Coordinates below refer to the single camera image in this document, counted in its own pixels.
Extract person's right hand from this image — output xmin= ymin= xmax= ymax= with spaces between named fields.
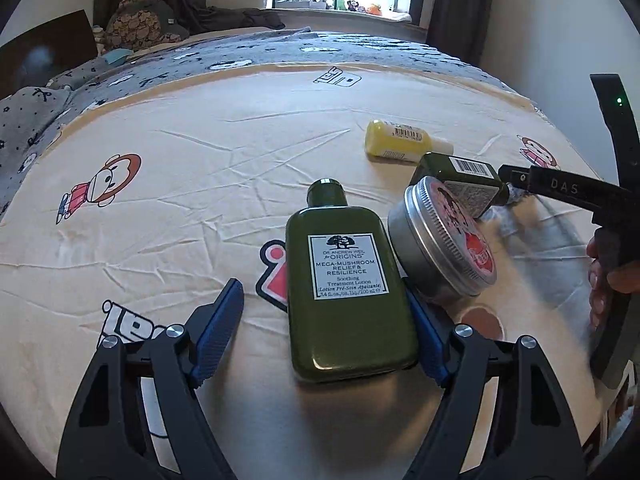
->
xmin=586 ymin=237 xmax=640 ymax=328

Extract pink tape roll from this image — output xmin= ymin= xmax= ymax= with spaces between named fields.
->
xmin=457 ymin=304 xmax=504 ymax=340

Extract small dark green bottle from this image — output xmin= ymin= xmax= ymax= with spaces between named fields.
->
xmin=409 ymin=152 xmax=510 ymax=219

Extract round silver tin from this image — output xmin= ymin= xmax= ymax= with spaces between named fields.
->
xmin=387 ymin=177 xmax=497 ymax=304

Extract large dark green bottle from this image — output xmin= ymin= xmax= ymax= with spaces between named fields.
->
xmin=285 ymin=179 xmax=418 ymax=382

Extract yellow small bottle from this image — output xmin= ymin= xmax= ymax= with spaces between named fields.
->
xmin=364 ymin=119 xmax=454 ymax=162

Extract right dark curtain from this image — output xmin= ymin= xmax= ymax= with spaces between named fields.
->
xmin=409 ymin=0 xmax=492 ymax=66

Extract grey patterned duvet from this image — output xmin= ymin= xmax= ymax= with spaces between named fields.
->
xmin=0 ymin=26 xmax=516 ymax=221

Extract windowsill toys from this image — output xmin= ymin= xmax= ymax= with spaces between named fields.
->
xmin=273 ymin=0 xmax=383 ymax=16

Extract dark wooden headboard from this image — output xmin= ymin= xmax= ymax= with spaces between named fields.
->
xmin=0 ymin=10 xmax=98 ymax=99

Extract brown patterned pillow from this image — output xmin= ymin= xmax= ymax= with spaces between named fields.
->
xmin=105 ymin=0 xmax=190 ymax=52

